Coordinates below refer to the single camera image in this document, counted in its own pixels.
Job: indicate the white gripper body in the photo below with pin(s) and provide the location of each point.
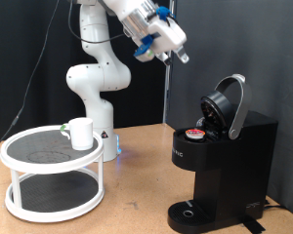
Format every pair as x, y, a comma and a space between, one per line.
167, 35

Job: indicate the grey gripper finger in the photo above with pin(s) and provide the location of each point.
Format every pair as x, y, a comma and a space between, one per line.
183, 56
167, 60

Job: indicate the white coffee pod red lid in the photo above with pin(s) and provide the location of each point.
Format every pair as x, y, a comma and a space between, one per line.
195, 133

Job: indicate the black Keurig coffee machine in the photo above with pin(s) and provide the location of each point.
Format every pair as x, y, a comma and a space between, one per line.
231, 169

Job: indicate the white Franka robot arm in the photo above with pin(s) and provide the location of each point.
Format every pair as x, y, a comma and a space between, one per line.
97, 78

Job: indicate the grey metal vertical pole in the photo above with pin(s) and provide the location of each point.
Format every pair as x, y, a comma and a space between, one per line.
167, 94

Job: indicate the white two-tier turntable stand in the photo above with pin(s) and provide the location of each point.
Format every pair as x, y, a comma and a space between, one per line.
52, 167

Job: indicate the black tape strip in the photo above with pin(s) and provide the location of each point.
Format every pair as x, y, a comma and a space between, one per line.
254, 225

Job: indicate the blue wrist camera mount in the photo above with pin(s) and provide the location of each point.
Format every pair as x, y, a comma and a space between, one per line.
145, 50

